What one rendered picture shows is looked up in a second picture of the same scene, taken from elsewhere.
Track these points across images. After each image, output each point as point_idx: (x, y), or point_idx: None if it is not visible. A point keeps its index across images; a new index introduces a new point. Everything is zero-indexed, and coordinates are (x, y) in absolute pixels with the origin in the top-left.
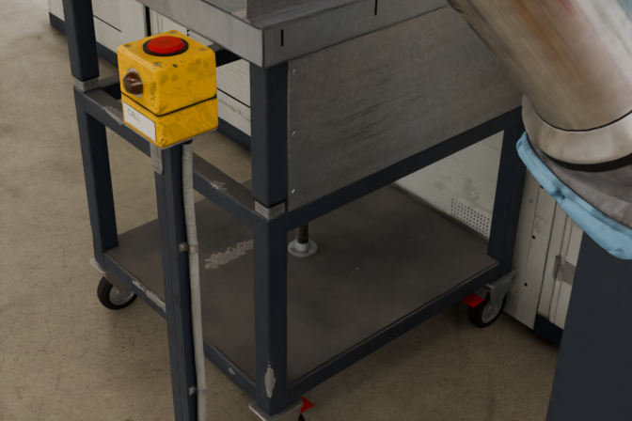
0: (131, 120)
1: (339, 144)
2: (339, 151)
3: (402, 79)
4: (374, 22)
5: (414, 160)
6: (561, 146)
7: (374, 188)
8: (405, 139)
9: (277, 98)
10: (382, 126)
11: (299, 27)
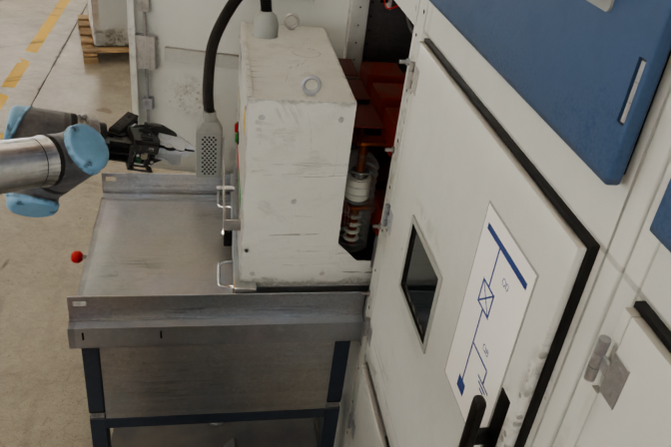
0: None
1: (146, 394)
2: (146, 397)
3: (200, 372)
4: (161, 341)
5: (216, 416)
6: None
7: (181, 423)
8: (207, 403)
9: (91, 361)
10: (184, 392)
11: (96, 333)
